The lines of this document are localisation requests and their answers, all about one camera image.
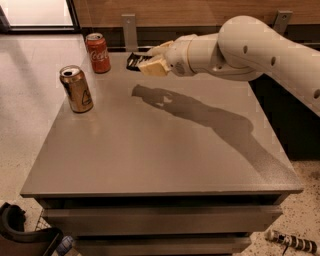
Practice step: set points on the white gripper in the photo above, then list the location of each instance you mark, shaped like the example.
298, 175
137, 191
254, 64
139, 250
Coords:
176, 56

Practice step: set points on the black rxbar chocolate wrapper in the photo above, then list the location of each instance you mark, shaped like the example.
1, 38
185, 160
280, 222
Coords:
134, 60

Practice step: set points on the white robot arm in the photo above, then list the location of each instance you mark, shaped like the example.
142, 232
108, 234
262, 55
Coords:
243, 49

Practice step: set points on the red coke can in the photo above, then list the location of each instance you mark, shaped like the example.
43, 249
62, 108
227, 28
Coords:
98, 53

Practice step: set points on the gold drink can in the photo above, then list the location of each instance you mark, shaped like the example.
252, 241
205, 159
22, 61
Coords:
75, 85

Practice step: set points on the grey cabinet with drawers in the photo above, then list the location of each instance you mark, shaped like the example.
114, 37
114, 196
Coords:
162, 167

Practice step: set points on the blue small object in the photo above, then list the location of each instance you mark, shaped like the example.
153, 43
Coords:
65, 246

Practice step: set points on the black chair part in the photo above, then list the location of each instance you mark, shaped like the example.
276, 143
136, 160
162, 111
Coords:
15, 241

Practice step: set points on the left metal wall bracket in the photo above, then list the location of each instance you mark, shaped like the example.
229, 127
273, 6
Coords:
130, 32

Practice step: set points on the metal wall bracket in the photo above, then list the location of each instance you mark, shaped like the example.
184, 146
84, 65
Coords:
281, 21
130, 32

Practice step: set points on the right metal wall bracket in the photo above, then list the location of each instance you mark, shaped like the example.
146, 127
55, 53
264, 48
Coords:
281, 21

